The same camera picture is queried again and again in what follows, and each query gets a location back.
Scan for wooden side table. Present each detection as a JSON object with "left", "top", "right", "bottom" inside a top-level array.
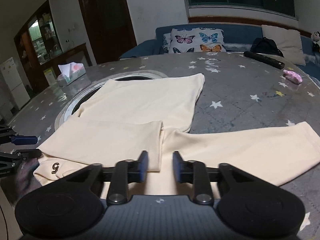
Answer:
[{"left": 40, "top": 43, "right": 92, "bottom": 88}]

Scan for dark wooden door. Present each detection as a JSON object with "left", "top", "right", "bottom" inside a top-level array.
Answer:
[{"left": 78, "top": 0, "right": 137, "bottom": 64}]

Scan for panda plush toy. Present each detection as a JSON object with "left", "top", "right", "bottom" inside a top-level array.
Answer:
[{"left": 311, "top": 31, "right": 320, "bottom": 46}]

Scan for white refrigerator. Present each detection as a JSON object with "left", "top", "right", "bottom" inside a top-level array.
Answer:
[{"left": 1, "top": 57, "right": 30, "bottom": 110}]

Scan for black backpack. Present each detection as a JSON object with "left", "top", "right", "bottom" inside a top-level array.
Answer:
[{"left": 250, "top": 37, "right": 284, "bottom": 57}]

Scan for cream garment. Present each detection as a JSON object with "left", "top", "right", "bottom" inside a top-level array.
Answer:
[{"left": 34, "top": 74, "right": 319, "bottom": 195}]

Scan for black remote control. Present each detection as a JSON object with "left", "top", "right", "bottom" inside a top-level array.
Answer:
[{"left": 244, "top": 51, "right": 285, "bottom": 70}]

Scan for butterfly print pillow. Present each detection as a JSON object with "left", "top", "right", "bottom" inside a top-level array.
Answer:
[{"left": 163, "top": 27, "right": 226, "bottom": 54}]

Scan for beige cushion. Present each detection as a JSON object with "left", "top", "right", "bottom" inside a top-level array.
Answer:
[{"left": 261, "top": 25, "right": 306, "bottom": 66}]

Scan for pink hair scrunchie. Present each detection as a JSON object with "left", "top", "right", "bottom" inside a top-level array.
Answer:
[{"left": 283, "top": 69, "right": 303, "bottom": 85}]

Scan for tissue box with pink pack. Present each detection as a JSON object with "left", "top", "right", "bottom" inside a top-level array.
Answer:
[{"left": 57, "top": 62, "right": 86, "bottom": 87}]

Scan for grey star tablecloth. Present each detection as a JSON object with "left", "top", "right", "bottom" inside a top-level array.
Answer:
[{"left": 4, "top": 52, "right": 320, "bottom": 240}]

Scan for blue sofa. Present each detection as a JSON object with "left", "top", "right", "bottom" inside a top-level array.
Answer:
[{"left": 120, "top": 23, "right": 319, "bottom": 80}]

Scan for wooden display cabinet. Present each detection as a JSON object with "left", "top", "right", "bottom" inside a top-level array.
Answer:
[{"left": 14, "top": 1, "right": 62, "bottom": 93}]

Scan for round induction cooktop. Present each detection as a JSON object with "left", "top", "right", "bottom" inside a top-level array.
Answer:
[{"left": 54, "top": 69, "right": 168, "bottom": 131}]

